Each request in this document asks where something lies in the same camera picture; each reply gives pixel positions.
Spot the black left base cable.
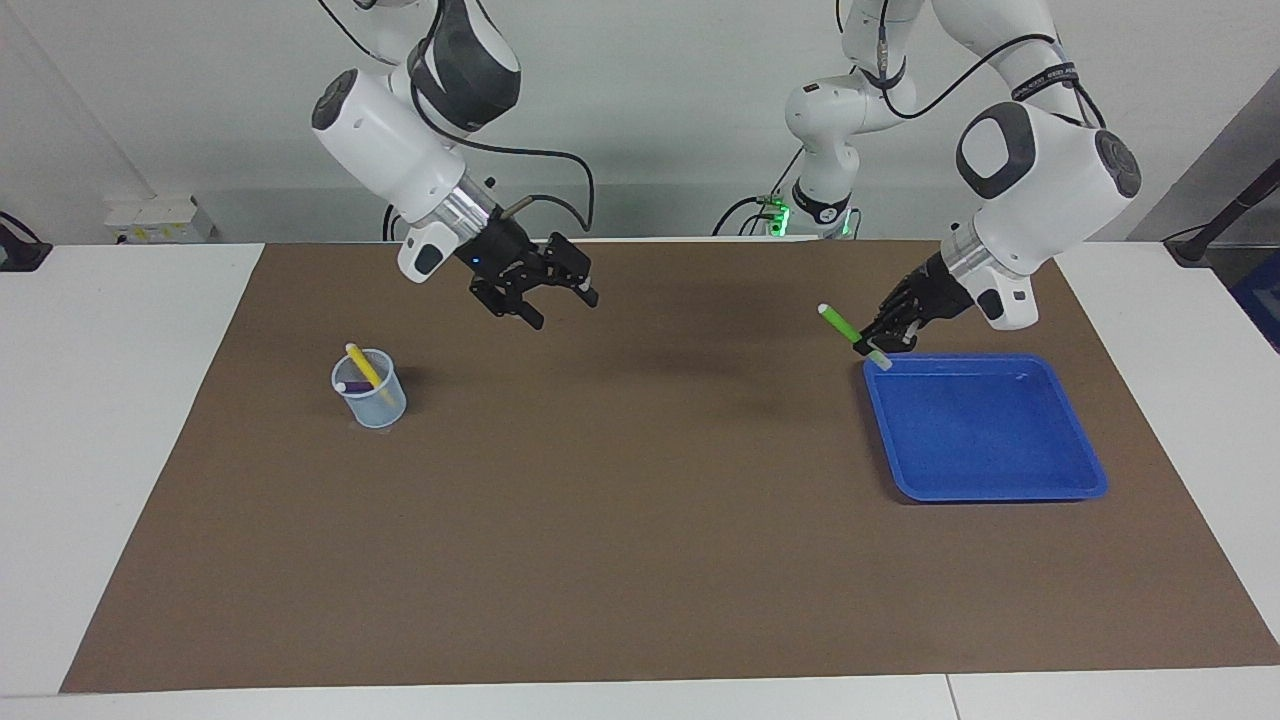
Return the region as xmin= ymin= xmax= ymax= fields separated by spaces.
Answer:
xmin=712 ymin=148 xmax=806 ymax=238

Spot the blue plastic tray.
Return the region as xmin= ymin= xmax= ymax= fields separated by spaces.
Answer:
xmin=863 ymin=353 xmax=1109 ymax=503

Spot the green pen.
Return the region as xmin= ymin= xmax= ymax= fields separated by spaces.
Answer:
xmin=817 ymin=303 xmax=893 ymax=373

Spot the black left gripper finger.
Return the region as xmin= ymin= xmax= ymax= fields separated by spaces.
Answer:
xmin=872 ymin=280 xmax=926 ymax=336
xmin=853 ymin=322 xmax=918 ymax=358

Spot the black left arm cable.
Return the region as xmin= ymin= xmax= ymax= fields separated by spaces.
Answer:
xmin=838 ymin=0 xmax=1106 ymax=126

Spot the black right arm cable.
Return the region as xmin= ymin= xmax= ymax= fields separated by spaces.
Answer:
xmin=318 ymin=0 xmax=597 ymax=236

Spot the blue box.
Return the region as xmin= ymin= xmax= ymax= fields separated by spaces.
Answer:
xmin=1232 ymin=250 xmax=1280 ymax=353

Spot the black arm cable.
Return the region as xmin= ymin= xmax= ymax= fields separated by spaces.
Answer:
xmin=318 ymin=0 xmax=597 ymax=236
xmin=838 ymin=0 xmax=1106 ymax=126

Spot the black stand pole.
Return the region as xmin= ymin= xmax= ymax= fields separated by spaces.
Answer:
xmin=1165 ymin=160 xmax=1280 ymax=266

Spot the light blue mesh cup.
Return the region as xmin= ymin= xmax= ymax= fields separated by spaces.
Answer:
xmin=331 ymin=348 xmax=408 ymax=429

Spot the white power strip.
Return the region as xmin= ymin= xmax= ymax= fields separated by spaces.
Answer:
xmin=105 ymin=195 xmax=216 ymax=244

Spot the brown table mat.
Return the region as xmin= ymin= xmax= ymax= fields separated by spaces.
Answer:
xmin=60 ymin=240 xmax=1280 ymax=694

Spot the black table clamp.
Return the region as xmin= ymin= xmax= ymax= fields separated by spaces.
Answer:
xmin=0 ymin=212 xmax=51 ymax=273

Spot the yellow pen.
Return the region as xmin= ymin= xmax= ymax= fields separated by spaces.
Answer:
xmin=345 ymin=342 xmax=393 ymax=406

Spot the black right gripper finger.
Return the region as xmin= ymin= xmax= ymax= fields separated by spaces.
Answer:
xmin=470 ymin=285 xmax=546 ymax=331
xmin=545 ymin=232 xmax=599 ymax=307

